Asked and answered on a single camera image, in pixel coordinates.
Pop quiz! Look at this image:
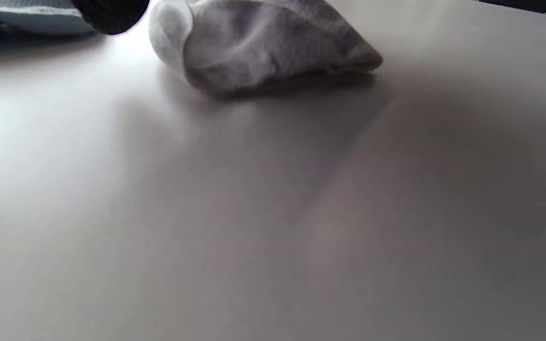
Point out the light blue sock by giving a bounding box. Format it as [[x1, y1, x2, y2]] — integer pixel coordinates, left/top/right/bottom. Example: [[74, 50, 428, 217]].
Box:
[[0, 0, 96, 45]]

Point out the white sock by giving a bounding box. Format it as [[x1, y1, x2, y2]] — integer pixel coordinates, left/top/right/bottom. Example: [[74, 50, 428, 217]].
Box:
[[148, 0, 383, 98]]

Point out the person's right hand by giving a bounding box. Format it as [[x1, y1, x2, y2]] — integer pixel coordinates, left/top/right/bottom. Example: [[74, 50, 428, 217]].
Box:
[[72, 0, 150, 35]]

